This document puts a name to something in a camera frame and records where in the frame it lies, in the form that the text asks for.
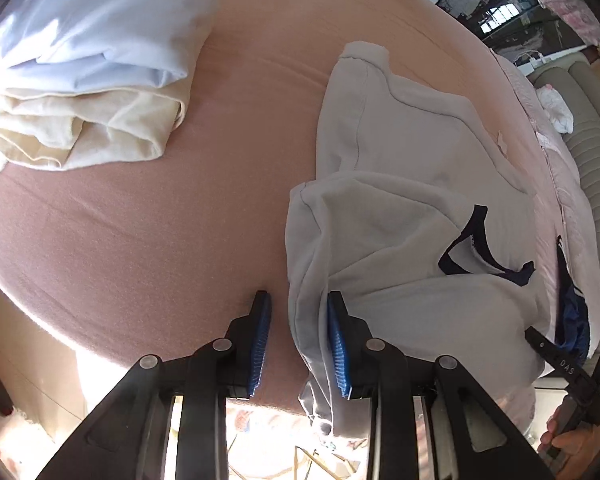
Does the grey padded headboard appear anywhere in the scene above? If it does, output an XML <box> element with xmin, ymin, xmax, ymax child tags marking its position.
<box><xmin>527</xmin><ymin>60</ymin><xmax>600</xmax><ymax>286</ymax></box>

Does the navy garment with white stripes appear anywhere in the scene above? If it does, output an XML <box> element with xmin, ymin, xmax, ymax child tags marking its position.
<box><xmin>552</xmin><ymin>235</ymin><xmax>592</xmax><ymax>363</ymax></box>

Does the person's right hand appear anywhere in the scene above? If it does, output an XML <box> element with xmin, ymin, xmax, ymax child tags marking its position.
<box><xmin>536</xmin><ymin>400</ymin><xmax>600</xmax><ymax>459</ymax></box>

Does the glass door wardrobe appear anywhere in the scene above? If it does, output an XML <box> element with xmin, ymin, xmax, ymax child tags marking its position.
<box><xmin>435</xmin><ymin>0</ymin><xmax>600</xmax><ymax>61</ymax></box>

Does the white shirt with navy trim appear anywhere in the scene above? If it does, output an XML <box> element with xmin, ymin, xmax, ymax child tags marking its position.
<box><xmin>285</xmin><ymin>41</ymin><xmax>558</xmax><ymax>436</ymax></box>

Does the white folded garment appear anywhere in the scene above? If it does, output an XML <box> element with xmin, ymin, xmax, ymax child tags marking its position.
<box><xmin>0</xmin><ymin>0</ymin><xmax>229</xmax><ymax>97</ymax></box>

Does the cream folded cloth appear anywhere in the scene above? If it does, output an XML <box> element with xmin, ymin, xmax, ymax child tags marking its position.
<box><xmin>0</xmin><ymin>77</ymin><xmax>189</xmax><ymax>174</ymax></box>

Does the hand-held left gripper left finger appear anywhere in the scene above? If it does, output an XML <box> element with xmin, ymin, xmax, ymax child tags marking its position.
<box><xmin>37</xmin><ymin>290</ymin><xmax>272</xmax><ymax>480</ymax></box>

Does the pink sheet bed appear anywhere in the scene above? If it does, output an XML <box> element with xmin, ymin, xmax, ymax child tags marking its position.
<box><xmin>0</xmin><ymin>0</ymin><xmax>600</xmax><ymax>416</ymax></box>

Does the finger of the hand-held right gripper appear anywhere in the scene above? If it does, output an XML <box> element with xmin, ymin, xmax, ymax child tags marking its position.
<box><xmin>524</xmin><ymin>326</ymin><xmax>562</xmax><ymax>367</ymax></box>

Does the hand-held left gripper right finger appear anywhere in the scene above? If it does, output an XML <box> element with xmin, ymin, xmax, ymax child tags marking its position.
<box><xmin>327</xmin><ymin>290</ymin><xmax>551</xmax><ymax>480</ymax></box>

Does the pink printed cloth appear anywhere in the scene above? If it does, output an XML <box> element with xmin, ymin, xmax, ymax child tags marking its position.
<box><xmin>536</xmin><ymin>0</ymin><xmax>600</xmax><ymax>49</ymax></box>

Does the white charging cable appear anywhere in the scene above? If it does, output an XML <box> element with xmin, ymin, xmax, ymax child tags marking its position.
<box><xmin>512</xmin><ymin>50</ymin><xmax>547</xmax><ymax>69</ymax></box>

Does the white plush toy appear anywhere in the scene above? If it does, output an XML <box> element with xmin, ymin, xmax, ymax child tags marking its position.
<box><xmin>536</xmin><ymin>85</ymin><xmax>575</xmax><ymax>134</ymax></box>

